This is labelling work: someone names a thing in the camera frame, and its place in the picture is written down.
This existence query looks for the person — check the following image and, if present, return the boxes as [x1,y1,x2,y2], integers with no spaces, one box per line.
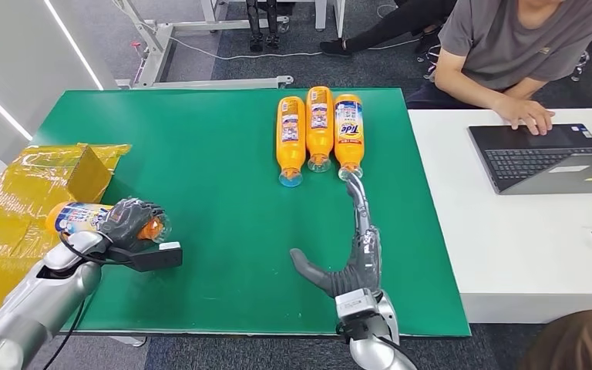
[405,0,592,137]
[319,0,456,57]
[520,309,592,370]

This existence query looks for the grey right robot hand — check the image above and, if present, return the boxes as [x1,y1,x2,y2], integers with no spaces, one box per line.
[289,175,383,300]

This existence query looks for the white desk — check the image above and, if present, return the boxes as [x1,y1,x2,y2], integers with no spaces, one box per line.
[407,108,592,325]

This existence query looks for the orange detergent bottle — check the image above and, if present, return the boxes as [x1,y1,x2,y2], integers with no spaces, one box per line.
[305,86,335,173]
[45,201,173,244]

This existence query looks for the yellow film wrapped box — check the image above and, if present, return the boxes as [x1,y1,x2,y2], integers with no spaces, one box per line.
[0,143,133,334]

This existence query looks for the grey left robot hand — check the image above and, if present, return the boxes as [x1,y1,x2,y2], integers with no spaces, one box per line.
[96,197,167,252]

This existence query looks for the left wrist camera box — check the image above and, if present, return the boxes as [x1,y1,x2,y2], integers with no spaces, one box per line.
[108,241,183,273]

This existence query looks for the white metal stand frame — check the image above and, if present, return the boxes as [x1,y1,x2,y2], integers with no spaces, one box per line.
[112,0,348,91]

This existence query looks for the green table mat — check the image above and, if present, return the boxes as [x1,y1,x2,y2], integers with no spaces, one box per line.
[31,88,472,338]

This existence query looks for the orange bottle with blue cap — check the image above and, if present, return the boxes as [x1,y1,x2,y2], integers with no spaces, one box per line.
[276,96,307,188]

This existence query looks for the dark grey laptop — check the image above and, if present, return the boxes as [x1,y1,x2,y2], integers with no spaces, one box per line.
[468,123,592,196]

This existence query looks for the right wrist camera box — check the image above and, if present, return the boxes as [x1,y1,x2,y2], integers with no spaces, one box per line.
[335,288,385,341]

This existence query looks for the orange Tide logo bottle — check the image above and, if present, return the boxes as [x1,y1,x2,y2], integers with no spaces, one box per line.
[333,93,365,182]

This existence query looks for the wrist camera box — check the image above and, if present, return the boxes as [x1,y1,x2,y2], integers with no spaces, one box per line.
[335,288,385,341]
[108,241,183,273]

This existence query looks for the white floor cable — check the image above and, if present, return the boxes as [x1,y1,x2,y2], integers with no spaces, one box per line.
[170,35,422,61]

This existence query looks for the office chair caster base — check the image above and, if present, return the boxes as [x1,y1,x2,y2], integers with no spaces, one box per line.
[415,45,591,82]

